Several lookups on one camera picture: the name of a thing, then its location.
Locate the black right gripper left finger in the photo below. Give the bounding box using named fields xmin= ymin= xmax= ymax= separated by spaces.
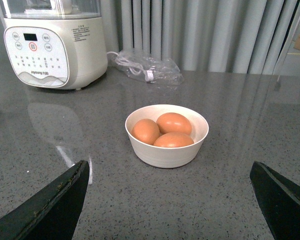
xmin=0 ymin=160 xmax=90 ymax=240

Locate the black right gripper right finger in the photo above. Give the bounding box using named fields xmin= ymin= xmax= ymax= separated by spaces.
xmin=249 ymin=161 xmax=300 ymax=240

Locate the brown egg left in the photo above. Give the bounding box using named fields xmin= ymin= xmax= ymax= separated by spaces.
xmin=131 ymin=118 xmax=160 ymax=145

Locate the brown egg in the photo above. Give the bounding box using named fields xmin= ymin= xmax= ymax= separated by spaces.
xmin=153 ymin=132 xmax=194 ymax=148
xmin=131 ymin=118 xmax=160 ymax=145
xmin=156 ymin=112 xmax=193 ymax=135

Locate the brown egg front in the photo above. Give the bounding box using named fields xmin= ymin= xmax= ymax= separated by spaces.
xmin=153 ymin=132 xmax=194 ymax=148

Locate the brown egg back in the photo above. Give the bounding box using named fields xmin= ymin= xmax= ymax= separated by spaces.
xmin=156 ymin=112 xmax=193 ymax=135

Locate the white round bowl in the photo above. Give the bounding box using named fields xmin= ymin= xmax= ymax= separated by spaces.
xmin=125 ymin=104 xmax=209 ymax=169

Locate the cream soy milk maker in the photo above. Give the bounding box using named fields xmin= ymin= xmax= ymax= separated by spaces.
xmin=0 ymin=0 xmax=108 ymax=90

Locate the clear plastic bag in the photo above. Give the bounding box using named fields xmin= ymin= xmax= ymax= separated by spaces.
xmin=107 ymin=48 xmax=184 ymax=86

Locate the white power cable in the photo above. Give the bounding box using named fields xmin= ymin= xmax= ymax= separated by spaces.
xmin=106 ymin=51 xmax=156 ymax=83

